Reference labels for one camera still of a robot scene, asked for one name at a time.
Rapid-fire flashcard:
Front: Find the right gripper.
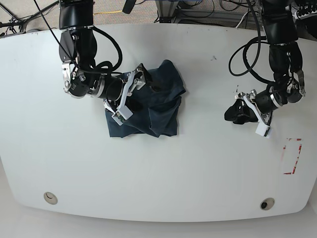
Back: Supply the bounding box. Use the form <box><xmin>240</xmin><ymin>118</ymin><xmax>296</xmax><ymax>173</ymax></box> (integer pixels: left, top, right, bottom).
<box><xmin>62</xmin><ymin>61</ymin><xmax>163</xmax><ymax>116</ymax></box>

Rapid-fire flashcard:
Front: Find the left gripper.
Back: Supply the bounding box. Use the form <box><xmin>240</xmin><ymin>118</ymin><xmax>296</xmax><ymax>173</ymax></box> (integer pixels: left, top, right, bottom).
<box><xmin>224</xmin><ymin>70</ymin><xmax>306</xmax><ymax>127</ymax></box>

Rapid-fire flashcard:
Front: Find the dark blue T-shirt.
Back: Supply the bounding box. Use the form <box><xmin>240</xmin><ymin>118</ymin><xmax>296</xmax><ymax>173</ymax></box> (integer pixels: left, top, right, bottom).
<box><xmin>105</xmin><ymin>59</ymin><xmax>186</xmax><ymax>138</ymax></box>

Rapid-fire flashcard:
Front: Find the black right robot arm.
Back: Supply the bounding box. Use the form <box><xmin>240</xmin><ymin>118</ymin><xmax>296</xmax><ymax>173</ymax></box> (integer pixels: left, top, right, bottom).
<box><xmin>58</xmin><ymin>0</ymin><xmax>160</xmax><ymax>125</ymax></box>

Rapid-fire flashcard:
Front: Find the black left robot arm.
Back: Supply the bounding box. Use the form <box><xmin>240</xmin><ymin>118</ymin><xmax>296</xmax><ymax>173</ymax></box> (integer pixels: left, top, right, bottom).
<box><xmin>224</xmin><ymin>0</ymin><xmax>306</xmax><ymax>137</ymax></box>

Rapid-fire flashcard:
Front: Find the red tape rectangle marking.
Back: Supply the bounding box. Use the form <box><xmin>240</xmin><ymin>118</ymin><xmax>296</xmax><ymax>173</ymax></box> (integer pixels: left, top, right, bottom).
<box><xmin>281</xmin><ymin>138</ymin><xmax>303</xmax><ymax>175</ymax></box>

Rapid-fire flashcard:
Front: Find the black microphone object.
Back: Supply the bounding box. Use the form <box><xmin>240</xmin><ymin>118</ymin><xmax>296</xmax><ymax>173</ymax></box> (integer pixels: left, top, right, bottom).
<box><xmin>122</xmin><ymin>0</ymin><xmax>136</xmax><ymax>14</ymax></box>

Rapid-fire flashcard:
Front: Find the white power strip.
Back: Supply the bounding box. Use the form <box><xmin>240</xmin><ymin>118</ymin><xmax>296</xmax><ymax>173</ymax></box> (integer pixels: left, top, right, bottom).
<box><xmin>293</xmin><ymin>4</ymin><xmax>317</xmax><ymax>20</ymax></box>

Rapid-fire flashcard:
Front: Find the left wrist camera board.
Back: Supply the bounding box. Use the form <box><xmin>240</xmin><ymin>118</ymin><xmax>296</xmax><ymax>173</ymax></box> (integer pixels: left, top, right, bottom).
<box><xmin>256</xmin><ymin>123</ymin><xmax>271</xmax><ymax>138</ymax></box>

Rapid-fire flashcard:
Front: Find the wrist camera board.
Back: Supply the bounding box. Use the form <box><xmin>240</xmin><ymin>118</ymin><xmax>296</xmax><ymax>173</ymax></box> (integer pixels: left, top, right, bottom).
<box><xmin>256</xmin><ymin>123</ymin><xmax>271</xmax><ymax>138</ymax></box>
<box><xmin>111</xmin><ymin>110</ymin><xmax>133</xmax><ymax>126</ymax></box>

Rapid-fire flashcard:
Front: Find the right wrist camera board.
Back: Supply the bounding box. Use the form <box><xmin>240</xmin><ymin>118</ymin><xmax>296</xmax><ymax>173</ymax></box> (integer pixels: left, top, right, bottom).
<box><xmin>111</xmin><ymin>110</ymin><xmax>133</xmax><ymax>126</ymax></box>

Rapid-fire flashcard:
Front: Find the right table cable grommet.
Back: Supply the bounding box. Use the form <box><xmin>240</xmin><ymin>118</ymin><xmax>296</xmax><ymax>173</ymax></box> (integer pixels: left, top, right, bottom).
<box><xmin>260</xmin><ymin>198</ymin><xmax>275</xmax><ymax>211</ymax></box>

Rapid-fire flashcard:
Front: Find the table cable grommet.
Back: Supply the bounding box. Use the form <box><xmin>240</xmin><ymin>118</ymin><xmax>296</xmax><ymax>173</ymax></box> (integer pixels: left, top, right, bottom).
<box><xmin>260</xmin><ymin>198</ymin><xmax>275</xmax><ymax>211</ymax></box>
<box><xmin>44</xmin><ymin>192</ymin><xmax>58</xmax><ymax>205</ymax></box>

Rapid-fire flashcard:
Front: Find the left table cable grommet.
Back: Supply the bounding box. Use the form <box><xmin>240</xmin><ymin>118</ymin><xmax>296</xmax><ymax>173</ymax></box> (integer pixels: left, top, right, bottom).
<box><xmin>44</xmin><ymin>192</ymin><xmax>58</xmax><ymax>205</ymax></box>

